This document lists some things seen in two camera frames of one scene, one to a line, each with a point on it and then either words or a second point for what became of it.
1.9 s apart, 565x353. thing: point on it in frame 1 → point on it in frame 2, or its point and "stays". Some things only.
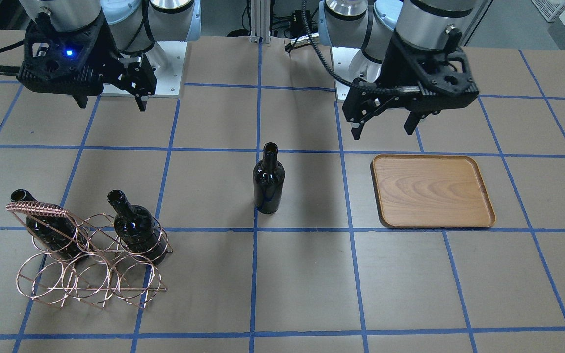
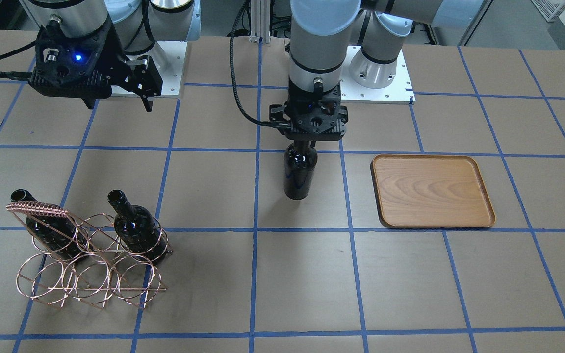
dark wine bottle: (269, 177) → (300, 160)
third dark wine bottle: (60, 235) stays
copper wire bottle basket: (88, 260) stays
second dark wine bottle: (136, 227) stays
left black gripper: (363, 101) → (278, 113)
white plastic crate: (551, 10) stays
